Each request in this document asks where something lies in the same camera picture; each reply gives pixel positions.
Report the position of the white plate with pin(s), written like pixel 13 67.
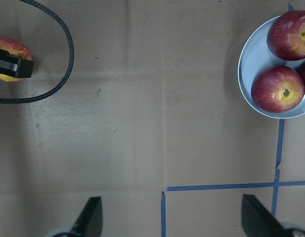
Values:
pixel 255 58

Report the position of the red yellow apple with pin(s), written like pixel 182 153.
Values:
pixel 15 48

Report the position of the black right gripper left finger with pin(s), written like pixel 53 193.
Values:
pixel 90 221

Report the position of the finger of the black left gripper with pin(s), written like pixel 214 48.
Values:
pixel 15 66

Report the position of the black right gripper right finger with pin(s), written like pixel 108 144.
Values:
pixel 257 221

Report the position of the red apple plate top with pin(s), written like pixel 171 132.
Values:
pixel 286 37

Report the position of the red apple plate lower left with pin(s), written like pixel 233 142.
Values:
pixel 278 89

